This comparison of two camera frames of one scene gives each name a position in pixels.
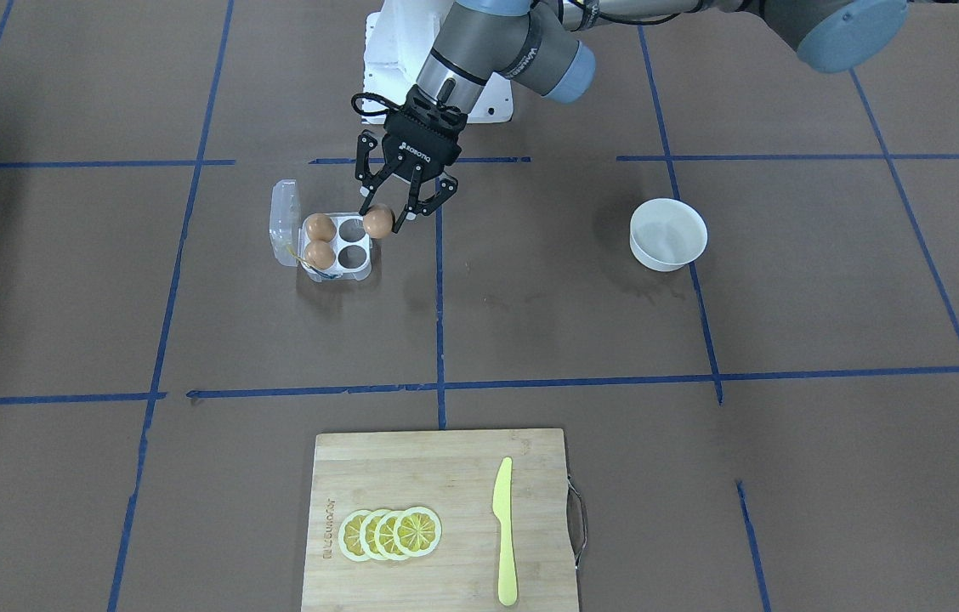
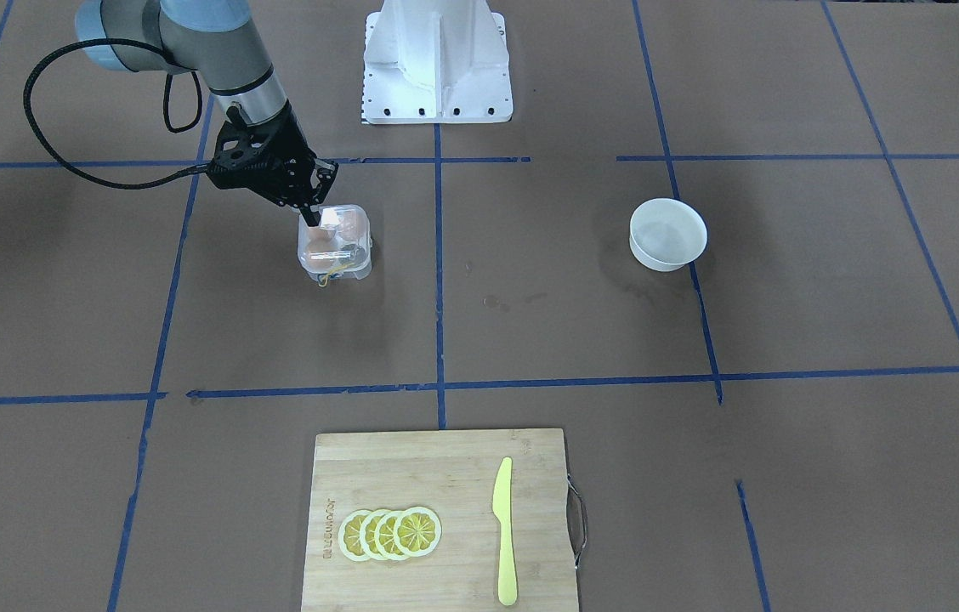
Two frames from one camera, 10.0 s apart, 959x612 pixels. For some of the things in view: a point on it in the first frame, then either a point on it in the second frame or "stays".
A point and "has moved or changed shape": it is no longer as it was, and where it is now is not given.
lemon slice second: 367,535 stays
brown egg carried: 377,221 -> 351,225
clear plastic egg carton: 287,229 has moved or changed shape
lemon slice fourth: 417,531 stays
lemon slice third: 384,535 stays
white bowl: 666,234 stays
